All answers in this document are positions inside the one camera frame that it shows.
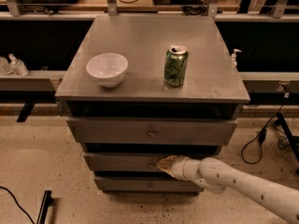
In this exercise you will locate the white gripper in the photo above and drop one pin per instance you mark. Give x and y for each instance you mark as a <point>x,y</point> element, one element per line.
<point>178,167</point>

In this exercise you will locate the grey drawer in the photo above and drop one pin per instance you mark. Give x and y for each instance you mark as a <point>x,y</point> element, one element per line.
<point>144,185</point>
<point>123,162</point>
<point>212,132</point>

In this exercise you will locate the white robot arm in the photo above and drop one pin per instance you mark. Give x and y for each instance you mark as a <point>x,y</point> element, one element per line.
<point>215,175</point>

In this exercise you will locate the grey bottom drawer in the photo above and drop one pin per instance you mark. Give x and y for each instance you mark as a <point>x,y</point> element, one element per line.
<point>144,185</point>

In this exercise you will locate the grey drawer cabinet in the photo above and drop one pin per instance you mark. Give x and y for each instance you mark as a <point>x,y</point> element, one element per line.
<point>212,87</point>

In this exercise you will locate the grey top drawer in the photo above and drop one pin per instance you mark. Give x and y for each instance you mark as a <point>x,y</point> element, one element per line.
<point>212,132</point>

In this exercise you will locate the green soda can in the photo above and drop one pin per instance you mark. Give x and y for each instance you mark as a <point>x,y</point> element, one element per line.
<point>175,65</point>

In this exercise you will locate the white ceramic bowl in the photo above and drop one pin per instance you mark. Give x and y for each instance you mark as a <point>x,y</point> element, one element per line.
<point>107,69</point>

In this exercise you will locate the black bar on floor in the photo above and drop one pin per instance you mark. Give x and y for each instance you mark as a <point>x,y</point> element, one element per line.
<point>46,203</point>

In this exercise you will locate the white pump bottle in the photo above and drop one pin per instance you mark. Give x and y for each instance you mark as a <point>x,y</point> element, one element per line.
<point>234,55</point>

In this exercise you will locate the clear plastic bottle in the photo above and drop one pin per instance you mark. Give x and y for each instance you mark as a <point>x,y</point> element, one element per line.
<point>18,66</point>

